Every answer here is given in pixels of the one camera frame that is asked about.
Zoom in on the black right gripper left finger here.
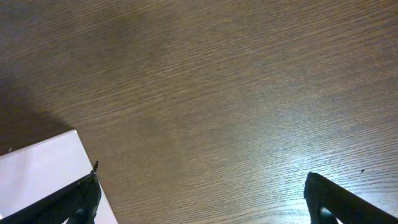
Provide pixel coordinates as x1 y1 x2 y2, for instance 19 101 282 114
1 162 102 224

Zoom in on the pink cardboard box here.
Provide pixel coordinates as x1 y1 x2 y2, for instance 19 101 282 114
1 131 117 224

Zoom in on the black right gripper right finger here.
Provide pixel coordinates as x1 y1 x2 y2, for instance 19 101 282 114
304 172 397 224

